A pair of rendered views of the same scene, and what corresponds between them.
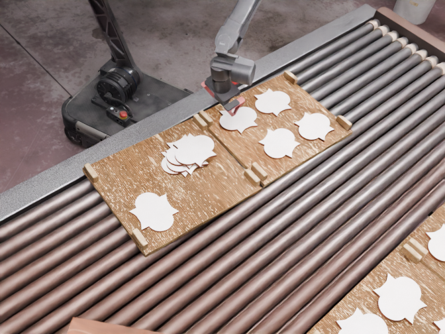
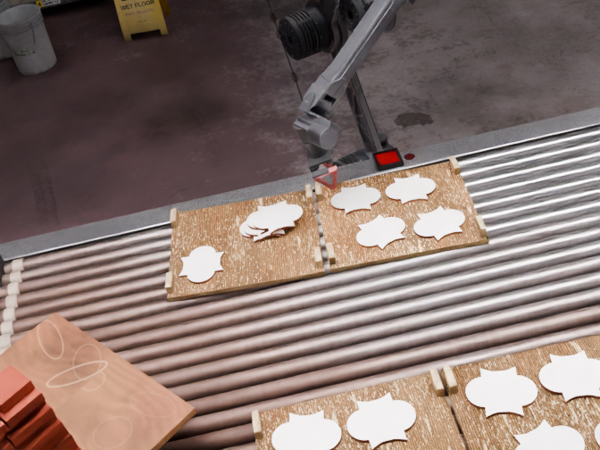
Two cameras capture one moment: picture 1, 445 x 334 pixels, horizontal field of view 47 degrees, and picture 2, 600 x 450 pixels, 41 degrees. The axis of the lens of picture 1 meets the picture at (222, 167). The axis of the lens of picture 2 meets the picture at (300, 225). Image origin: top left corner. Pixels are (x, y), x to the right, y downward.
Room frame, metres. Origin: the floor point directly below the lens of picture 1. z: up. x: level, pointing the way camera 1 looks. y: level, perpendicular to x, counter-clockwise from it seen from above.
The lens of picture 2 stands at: (-0.07, -1.22, 2.33)
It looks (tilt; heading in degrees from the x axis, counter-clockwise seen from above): 40 degrees down; 48
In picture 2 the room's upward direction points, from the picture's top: 12 degrees counter-clockwise
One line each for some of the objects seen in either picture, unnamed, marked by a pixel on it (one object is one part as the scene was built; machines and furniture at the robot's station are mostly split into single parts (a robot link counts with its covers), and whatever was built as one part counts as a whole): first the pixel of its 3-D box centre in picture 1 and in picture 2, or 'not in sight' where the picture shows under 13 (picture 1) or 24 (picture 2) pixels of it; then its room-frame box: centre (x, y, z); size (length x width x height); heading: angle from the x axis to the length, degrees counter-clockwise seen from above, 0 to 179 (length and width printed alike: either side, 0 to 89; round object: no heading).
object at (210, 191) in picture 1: (173, 179); (244, 242); (0.93, 0.14, 0.93); 0.41 x 0.35 x 0.02; 135
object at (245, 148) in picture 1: (275, 124); (395, 213); (1.23, -0.15, 0.93); 0.41 x 0.35 x 0.02; 137
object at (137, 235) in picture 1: (140, 239); (170, 282); (0.69, 0.18, 0.95); 0.06 x 0.02 x 0.03; 45
